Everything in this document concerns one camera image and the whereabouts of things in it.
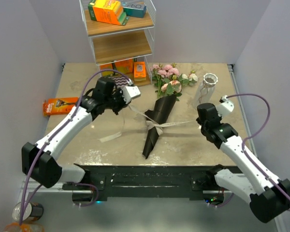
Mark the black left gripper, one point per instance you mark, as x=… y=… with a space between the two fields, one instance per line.
x=119 y=92

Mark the pink artificial flower bouquet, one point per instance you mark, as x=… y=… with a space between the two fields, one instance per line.
x=169 y=81

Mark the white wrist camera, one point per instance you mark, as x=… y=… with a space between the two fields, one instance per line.
x=225 y=107
x=130 y=93

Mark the teal box top shelf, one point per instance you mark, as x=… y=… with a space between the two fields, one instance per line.
x=134 y=9

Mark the orange sponge pack middle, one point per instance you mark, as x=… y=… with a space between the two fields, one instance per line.
x=124 y=66

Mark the orange sponge box top shelf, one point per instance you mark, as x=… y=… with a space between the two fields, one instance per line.
x=107 y=11

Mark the orange sponge pack left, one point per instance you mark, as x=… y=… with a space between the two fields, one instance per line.
x=106 y=68

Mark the orange sponge pack right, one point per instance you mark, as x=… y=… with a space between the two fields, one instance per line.
x=139 y=71

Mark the black wrapping paper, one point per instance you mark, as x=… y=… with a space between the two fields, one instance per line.
x=160 y=113

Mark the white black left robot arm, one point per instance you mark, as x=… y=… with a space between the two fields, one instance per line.
x=39 y=160

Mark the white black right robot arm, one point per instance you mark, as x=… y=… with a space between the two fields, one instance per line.
x=267 y=195

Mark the orange sponge pack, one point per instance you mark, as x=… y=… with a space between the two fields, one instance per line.
x=139 y=71
x=106 y=68
x=124 y=66

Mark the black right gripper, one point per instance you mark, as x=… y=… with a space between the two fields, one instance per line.
x=198 y=121

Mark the metal tin can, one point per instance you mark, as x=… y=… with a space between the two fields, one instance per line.
x=33 y=212

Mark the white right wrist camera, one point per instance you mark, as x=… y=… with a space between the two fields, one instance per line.
x=225 y=107

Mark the orange razor package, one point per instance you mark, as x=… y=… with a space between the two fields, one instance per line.
x=58 y=106

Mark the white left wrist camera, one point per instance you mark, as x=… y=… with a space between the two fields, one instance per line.
x=130 y=93

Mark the cream printed ribbon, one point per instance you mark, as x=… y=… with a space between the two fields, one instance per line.
x=150 y=123

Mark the orange plastic container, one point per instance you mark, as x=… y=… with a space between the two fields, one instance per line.
x=31 y=227

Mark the white wire wooden shelf rack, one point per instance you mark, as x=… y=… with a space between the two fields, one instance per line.
x=112 y=43

